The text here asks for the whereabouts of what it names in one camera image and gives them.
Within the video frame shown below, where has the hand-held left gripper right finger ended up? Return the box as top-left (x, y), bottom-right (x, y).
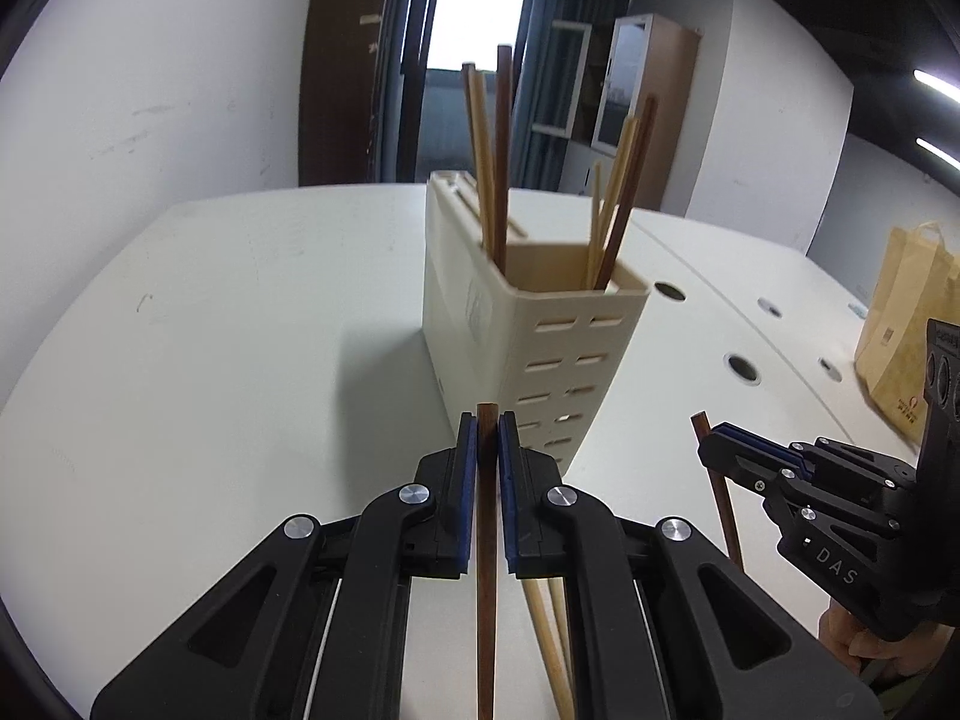
top-left (496, 411), bottom-right (882, 720)

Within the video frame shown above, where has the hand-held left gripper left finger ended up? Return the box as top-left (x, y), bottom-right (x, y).
top-left (90, 411), bottom-right (481, 720)

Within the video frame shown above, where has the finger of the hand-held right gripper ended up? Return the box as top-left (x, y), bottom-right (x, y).
top-left (712, 424), bottom-right (916, 485)
top-left (696, 431), bottom-right (901, 541)

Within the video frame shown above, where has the dark brown wooden chopstick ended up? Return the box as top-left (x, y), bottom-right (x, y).
top-left (598, 92), bottom-right (659, 292)
top-left (495, 45), bottom-right (515, 275)
top-left (476, 403), bottom-right (497, 720)
top-left (690, 411), bottom-right (746, 575)

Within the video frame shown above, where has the light bamboo chopstick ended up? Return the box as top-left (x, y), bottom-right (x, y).
top-left (461, 62), bottom-right (497, 252)
top-left (587, 160), bottom-right (603, 272)
top-left (589, 115), bottom-right (638, 287)
top-left (547, 579), bottom-right (575, 680)
top-left (523, 579), bottom-right (577, 720)

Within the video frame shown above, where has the cream plastic utensil holder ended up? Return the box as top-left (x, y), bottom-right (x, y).
top-left (422, 170), bottom-right (650, 470)

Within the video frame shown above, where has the person's right hand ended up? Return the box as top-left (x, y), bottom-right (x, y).
top-left (817, 604), bottom-right (952, 689)

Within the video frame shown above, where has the brown paper bag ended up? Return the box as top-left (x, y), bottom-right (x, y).
top-left (855, 221), bottom-right (960, 443)

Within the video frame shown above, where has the wooden cabinet with glass door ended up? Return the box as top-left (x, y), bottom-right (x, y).
top-left (591, 13), bottom-right (701, 215)

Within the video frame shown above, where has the white framed open cabinet door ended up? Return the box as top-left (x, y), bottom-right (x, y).
top-left (529, 22), bottom-right (593, 140)

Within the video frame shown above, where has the dark brown wardrobe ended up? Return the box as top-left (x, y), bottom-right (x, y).
top-left (298, 0), bottom-right (398, 187)

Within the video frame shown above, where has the glass balcony door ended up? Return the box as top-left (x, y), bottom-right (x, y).
top-left (405, 0), bottom-right (541, 185)

